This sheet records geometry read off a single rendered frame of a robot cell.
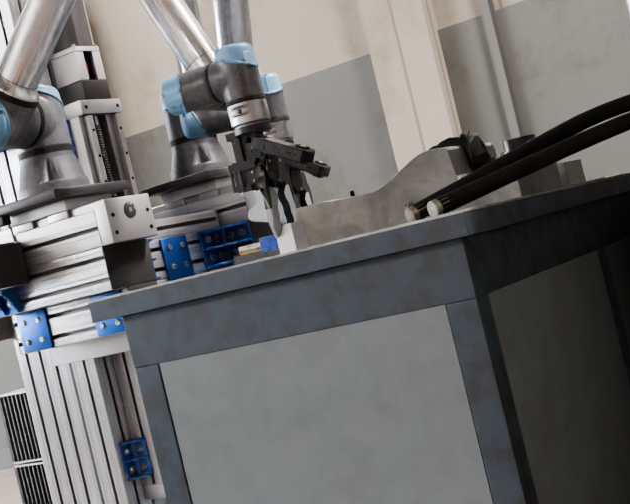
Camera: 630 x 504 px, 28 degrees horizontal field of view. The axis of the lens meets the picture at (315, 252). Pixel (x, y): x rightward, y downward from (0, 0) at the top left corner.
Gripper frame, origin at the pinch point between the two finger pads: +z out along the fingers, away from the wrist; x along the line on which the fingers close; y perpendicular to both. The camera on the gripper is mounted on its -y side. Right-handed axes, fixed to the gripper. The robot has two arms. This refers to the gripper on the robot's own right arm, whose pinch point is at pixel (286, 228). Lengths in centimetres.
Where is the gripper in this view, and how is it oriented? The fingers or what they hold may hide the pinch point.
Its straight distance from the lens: 232.4
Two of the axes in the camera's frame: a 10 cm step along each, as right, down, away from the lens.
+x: -4.4, 1.0, -8.9
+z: 2.4, 9.7, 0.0
